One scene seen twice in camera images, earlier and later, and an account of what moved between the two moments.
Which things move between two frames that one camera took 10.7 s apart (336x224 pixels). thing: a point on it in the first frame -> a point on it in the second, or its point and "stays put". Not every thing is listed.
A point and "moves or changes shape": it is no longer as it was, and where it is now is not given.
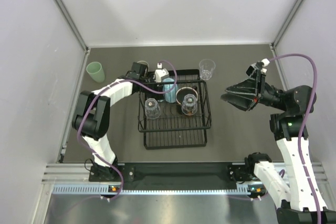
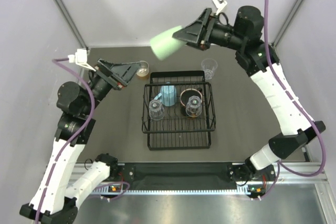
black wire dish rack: x=174 y=109 stays put
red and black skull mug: x=180 y=95 moves or changes shape
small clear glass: x=152 y=109 moves or changes shape
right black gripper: x=255 y=87 -> x=192 y=33
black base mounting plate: x=180 y=176 stays put
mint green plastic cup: x=95 y=70 moves or changes shape
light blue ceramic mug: x=171 y=96 moves or changes shape
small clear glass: x=189 y=105 moves or changes shape
